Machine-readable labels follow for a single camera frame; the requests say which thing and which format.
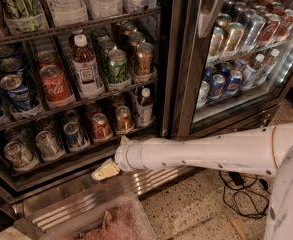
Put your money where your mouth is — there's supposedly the green striped cans bin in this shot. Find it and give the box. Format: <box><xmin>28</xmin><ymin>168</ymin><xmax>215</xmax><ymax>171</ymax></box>
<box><xmin>0</xmin><ymin>0</ymin><xmax>48</xmax><ymax>35</ymax></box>

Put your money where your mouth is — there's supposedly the blue pepsi can behind door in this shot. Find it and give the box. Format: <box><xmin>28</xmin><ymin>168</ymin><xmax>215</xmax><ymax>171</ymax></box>
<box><xmin>224</xmin><ymin>70</ymin><xmax>242</xmax><ymax>95</ymax></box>

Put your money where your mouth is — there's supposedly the red coke can behind door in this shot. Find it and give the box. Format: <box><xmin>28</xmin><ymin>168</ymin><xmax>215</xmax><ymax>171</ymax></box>
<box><xmin>258</xmin><ymin>13</ymin><xmax>281</xmax><ymax>46</ymax></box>

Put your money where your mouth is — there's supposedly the steel fridge base grille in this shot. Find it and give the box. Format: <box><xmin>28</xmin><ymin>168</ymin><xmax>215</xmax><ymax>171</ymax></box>
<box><xmin>12</xmin><ymin>112</ymin><xmax>270</xmax><ymax>233</ymax></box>

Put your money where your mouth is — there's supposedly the gold soda can front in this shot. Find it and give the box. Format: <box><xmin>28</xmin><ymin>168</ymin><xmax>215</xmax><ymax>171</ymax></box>
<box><xmin>133</xmin><ymin>42</ymin><xmax>154</xmax><ymax>82</ymax></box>

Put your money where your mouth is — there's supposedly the small tea bottle bottom shelf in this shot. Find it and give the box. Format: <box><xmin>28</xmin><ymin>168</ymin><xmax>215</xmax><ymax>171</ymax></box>
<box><xmin>137</xmin><ymin>88</ymin><xmax>154</xmax><ymax>126</ymax></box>

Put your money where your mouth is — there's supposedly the glass fridge door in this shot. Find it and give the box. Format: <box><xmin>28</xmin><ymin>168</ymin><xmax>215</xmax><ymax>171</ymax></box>
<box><xmin>171</xmin><ymin>0</ymin><xmax>293</xmax><ymax>140</ymax></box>

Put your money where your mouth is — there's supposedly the black power adapter with cable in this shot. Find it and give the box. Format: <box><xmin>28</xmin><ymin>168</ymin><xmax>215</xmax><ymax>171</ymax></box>
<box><xmin>219</xmin><ymin>172</ymin><xmax>270</xmax><ymax>219</ymax></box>

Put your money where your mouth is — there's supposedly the silver tall can behind door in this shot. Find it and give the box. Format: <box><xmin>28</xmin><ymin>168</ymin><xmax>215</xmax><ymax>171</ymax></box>
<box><xmin>240</xmin><ymin>15</ymin><xmax>266</xmax><ymax>52</ymax></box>

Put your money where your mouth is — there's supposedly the gold can bottom shelf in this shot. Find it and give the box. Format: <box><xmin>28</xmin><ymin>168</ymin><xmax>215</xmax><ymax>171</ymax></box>
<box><xmin>115</xmin><ymin>106</ymin><xmax>134</xmax><ymax>133</ymax></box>

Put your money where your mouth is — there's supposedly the green soda can front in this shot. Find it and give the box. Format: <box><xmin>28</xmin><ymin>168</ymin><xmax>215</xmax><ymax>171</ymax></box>
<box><xmin>107</xmin><ymin>49</ymin><xmax>131</xmax><ymax>90</ymax></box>

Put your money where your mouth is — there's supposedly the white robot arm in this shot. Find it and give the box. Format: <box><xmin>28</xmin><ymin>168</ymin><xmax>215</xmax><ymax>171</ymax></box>
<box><xmin>92</xmin><ymin>123</ymin><xmax>293</xmax><ymax>240</ymax></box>

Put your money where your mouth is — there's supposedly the clear plastic bin pink wrap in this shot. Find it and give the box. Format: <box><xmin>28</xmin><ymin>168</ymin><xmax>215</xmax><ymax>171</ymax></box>
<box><xmin>39</xmin><ymin>193</ymin><xmax>158</xmax><ymax>240</ymax></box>

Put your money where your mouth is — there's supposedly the iced tea bottle white cap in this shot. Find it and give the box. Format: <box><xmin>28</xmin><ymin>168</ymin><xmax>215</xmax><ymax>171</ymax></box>
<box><xmin>72</xmin><ymin>34</ymin><xmax>105</xmax><ymax>98</ymax></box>

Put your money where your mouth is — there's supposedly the gold can behind door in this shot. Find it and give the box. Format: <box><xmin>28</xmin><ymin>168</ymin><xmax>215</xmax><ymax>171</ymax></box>
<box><xmin>221</xmin><ymin>22</ymin><xmax>244</xmax><ymax>52</ymax></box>

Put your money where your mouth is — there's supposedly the blue pepsi can shelf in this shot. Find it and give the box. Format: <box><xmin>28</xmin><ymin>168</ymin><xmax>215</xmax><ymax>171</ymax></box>
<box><xmin>63</xmin><ymin>121</ymin><xmax>89</xmax><ymax>151</ymax></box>
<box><xmin>0</xmin><ymin>74</ymin><xmax>42</xmax><ymax>119</ymax></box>

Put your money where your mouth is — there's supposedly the silver can bottom shelf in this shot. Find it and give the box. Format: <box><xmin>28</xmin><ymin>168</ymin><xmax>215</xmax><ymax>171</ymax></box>
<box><xmin>35</xmin><ymin>131</ymin><xmax>65</xmax><ymax>161</ymax></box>

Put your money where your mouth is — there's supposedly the large red coca-cola can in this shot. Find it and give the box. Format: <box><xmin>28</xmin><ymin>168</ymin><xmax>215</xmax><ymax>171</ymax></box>
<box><xmin>39</xmin><ymin>65</ymin><xmax>75</xmax><ymax>108</ymax></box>

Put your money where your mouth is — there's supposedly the green white can bottom left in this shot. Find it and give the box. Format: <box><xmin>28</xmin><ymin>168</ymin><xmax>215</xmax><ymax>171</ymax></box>
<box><xmin>4</xmin><ymin>140</ymin><xmax>39</xmax><ymax>172</ymax></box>

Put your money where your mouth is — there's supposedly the blue pepsi can bottom shelf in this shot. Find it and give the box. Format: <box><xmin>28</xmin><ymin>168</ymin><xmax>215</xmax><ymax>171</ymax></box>
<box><xmin>63</xmin><ymin>121</ymin><xmax>89</xmax><ymax>151</ymax></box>

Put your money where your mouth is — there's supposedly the red coke can bottom shelf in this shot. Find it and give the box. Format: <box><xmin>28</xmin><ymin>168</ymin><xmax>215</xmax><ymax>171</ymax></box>
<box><xmin>91</xmin><ymin>113</ymin><xmax>113</xmax><ymax>142</ymax></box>

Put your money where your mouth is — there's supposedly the blue pepsi can middle shelf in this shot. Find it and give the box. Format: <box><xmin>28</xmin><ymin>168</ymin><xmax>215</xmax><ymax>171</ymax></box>
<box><xmin>0</xmin><ymin>74</ymin><xmax>42</xmax><ymax>119</ymax></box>

